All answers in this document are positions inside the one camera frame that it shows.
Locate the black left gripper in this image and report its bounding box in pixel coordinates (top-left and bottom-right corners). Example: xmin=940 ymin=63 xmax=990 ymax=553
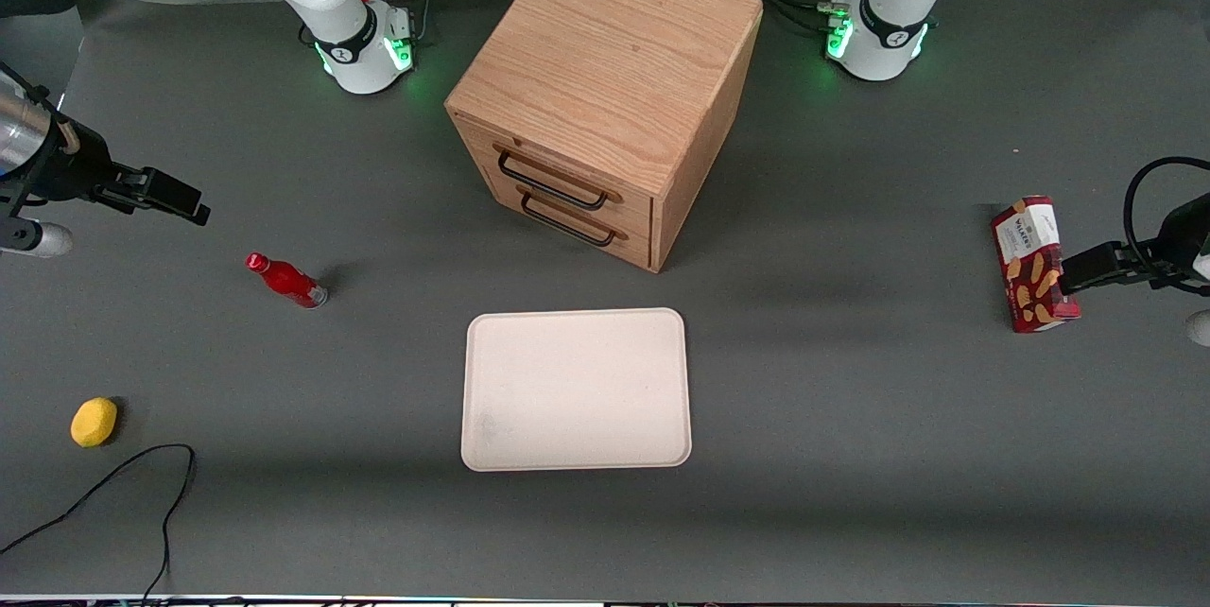
xmin=1059 ymin=194 xmax=1210 ymax=296

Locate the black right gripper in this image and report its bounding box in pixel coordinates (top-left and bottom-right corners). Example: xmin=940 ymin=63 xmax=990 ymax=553
xmin=30 ymin=115 xmax=211 ymax=227

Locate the wooden drawer front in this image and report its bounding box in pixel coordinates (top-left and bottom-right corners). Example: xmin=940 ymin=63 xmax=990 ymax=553
xmin=454 ymin=113 xmax=655 ymax=225
xmin=482 ymin=167 xmax=655 ymax=270

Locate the wooden drawer cabinet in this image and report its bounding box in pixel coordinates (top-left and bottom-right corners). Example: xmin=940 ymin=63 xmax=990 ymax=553
xmin=444 ymin=0 xmax=765 ymax=274

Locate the red tartan shortbread box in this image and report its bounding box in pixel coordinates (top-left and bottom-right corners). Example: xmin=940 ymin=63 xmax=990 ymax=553
xmin=990 ymin=196 xmax=1082 ymax=335

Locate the red plastic bottle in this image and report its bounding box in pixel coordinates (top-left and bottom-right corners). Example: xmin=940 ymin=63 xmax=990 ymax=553
xmin=245 ymin=252 xmax=330 ymax=310

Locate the yellow lemon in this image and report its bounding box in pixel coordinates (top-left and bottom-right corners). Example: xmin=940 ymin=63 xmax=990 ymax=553
xmin=70 ymin=397 xmax=120 ymax=449

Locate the cream rectangular tray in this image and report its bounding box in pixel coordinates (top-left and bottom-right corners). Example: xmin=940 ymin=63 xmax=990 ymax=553
xmin=460 ymin=307 xmax=693 ymax=473

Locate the black looped gripper cable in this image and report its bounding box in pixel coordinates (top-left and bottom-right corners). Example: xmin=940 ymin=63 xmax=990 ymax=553
xmin=1122 ymin=156 xmax=1210 ymax=288

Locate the thin black table cable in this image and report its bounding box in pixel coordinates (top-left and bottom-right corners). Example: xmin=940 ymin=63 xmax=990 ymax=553
xmin=0 ymin=442 xmax=198 ymax=604

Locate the dark metal drawer handle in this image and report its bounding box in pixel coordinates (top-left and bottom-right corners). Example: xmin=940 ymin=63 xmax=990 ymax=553
xmin=517 ymin=188 xmax=629 ymax=250
xmin=493 ymin=144 xmax=625 ymax=213

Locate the black arm base cable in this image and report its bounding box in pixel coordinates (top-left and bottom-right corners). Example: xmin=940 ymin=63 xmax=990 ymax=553
xmin=721 ymin=0 xmax=850 ymax=38

